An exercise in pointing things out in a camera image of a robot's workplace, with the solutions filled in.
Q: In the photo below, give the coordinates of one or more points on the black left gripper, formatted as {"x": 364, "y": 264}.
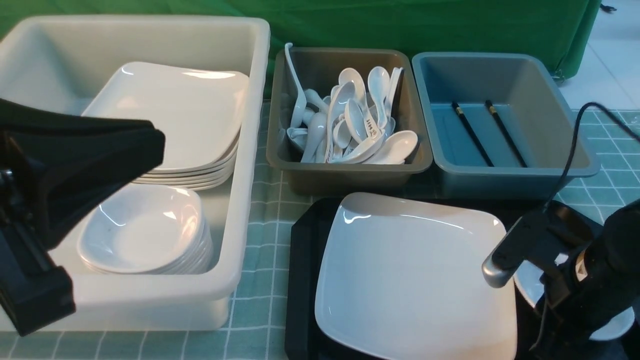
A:
{"x": 61, "y": 166}

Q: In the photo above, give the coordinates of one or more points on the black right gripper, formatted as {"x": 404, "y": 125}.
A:
{"x": 594, "y": 285}

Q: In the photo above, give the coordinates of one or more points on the small white sauce dish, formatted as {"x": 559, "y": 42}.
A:
{"x": 527, "y": 280}

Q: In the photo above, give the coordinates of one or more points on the white square rice plate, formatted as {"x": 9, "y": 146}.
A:
{"x": 402, "y": 280}

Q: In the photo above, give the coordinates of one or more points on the black chopstick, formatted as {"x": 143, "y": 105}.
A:
{"x": 471, "y": 133}
{"x": 505, "y": 133}

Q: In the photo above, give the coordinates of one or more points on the large white plastic tub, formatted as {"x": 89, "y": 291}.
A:
{"x": 60, "y": 63}

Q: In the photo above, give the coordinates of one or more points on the stack of small white bowls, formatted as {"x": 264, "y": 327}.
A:
{"x": 146, "y": 229}

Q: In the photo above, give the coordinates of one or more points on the blue-grey plastic bin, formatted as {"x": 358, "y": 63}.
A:
{"x": 528, "y": 101}

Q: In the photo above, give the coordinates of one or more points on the stack of white square plates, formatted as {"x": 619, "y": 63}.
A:
{"x": 199, "y": 112}

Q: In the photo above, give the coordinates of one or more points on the black serving tray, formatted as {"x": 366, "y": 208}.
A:
{"x": 308, "y": 238}

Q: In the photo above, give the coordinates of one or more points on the pile of white spoons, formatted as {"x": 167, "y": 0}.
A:
{"x": 354, "y": 124}

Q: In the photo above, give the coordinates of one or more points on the green cloth backdrop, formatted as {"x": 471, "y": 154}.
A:
{"x": 555, "y": 32}

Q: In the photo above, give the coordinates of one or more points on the teal checkered tablecloth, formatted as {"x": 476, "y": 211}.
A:
{"x": 256, "y": 326}

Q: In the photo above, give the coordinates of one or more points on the grey-brown spoon bin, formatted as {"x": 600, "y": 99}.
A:
{"x": 318, "y": 68}

